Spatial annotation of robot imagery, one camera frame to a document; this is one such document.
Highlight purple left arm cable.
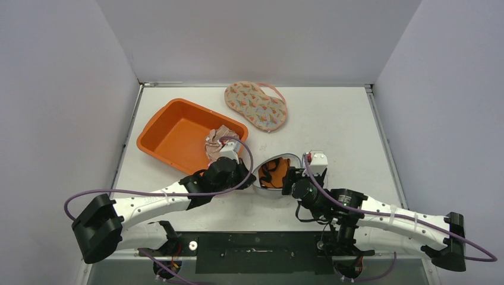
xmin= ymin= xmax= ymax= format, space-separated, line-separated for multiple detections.
xmin=64 ymin=136 xmax=255 ymax=222

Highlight floral padded bra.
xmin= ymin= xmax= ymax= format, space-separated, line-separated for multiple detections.
xmin=224 ymin=81 xmax=288 ymax=133

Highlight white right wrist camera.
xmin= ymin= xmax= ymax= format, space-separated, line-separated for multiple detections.
xmin=304 ymin=150 xmax=328 ymax=176

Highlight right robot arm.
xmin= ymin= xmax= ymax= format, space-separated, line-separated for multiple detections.
xmin=282 ymin=167 xmax=467 ymax=272

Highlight orange bra black straps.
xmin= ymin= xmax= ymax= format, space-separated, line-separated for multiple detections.
xmin=257 ymin=157 xmax=292 ymax=189

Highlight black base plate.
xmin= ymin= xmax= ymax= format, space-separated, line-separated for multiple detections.
xmin=148 ymin=232 xmax=375 ymax=275

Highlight orange plastic tub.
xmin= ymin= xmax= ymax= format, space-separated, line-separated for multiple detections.
xmin=137 ymin=99 xmax=248 ymax=175

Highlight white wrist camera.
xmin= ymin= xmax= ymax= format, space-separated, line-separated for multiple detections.
xmin=304 ymin=150 xmax=328 ymax=176
xmin=219 ymin=141 xmax=241 ymax=162

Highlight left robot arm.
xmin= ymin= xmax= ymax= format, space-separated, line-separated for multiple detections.
xmin=71 ymin=157 xmax=256 ymax=264

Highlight beige crumpled garment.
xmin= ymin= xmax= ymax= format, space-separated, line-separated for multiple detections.
xmin=204 ymin=125 xmax=239 ymax=164

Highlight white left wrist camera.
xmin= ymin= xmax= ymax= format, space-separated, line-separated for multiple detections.
xmin=219 ymin=141 xmax=241 ymax=162

